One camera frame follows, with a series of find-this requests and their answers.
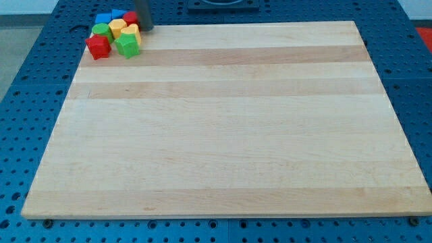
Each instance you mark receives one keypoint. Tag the red cylinder block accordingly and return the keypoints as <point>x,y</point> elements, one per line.
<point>130,17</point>

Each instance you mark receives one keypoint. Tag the green cylinder block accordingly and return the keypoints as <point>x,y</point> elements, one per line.
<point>103,29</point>

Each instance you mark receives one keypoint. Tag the blue triangle block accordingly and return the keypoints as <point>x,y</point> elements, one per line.
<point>118,13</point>

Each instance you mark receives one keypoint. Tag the red star block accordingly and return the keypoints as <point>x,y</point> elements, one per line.
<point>99,46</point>

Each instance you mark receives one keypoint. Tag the green star block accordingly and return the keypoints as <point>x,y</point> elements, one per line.
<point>127,45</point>

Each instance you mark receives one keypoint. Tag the large wooden board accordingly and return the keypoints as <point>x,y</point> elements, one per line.
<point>230,121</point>

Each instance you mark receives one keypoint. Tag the yellow hexagon block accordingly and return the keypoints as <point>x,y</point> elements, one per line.
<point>116,26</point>

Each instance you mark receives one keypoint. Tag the blue cube block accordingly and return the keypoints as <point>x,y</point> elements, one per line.
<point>103,18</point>

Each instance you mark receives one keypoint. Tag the yellow heart block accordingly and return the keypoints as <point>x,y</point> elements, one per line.
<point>132,30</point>

